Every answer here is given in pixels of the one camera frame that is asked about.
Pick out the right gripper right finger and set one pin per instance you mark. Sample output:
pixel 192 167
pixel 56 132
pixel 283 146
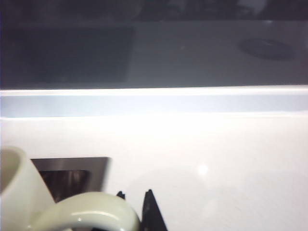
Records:
pixel 152 214

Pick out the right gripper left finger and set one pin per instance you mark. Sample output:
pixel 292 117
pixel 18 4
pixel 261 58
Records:
pixel 121 194

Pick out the pale green ceramic mug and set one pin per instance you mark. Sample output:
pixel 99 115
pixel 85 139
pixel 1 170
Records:
pixel 21 192

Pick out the rectangular undermount sink basin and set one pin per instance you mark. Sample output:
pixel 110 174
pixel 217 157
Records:
pixel 72 166

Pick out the white backsplash ledge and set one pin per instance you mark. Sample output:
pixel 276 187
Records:
pixel 154 106

